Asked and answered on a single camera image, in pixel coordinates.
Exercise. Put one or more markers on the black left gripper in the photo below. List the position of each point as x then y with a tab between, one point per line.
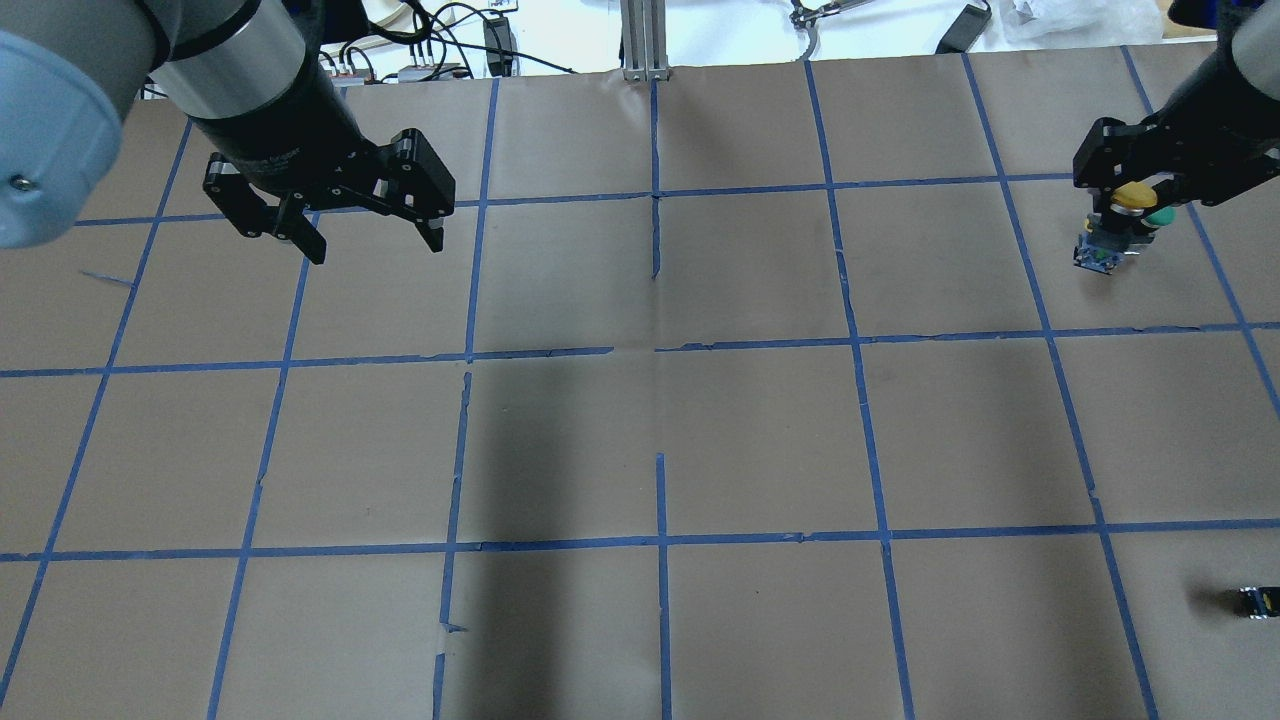
283	137

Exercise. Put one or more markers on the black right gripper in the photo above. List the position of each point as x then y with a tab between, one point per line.
1213	133

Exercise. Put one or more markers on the yellow push button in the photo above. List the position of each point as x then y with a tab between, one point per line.
1115	228

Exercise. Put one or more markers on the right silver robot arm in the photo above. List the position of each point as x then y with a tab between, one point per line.
1256	46

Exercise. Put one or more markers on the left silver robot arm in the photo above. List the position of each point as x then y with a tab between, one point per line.
248	74

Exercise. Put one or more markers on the green push button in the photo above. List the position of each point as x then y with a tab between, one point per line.
1158	219

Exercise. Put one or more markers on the black power adapter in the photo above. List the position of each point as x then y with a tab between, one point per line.
966	28

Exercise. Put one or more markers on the small black contact block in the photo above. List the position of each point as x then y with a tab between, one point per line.
1259	601

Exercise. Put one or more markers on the aluminium frame post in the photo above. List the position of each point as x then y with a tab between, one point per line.
644	56

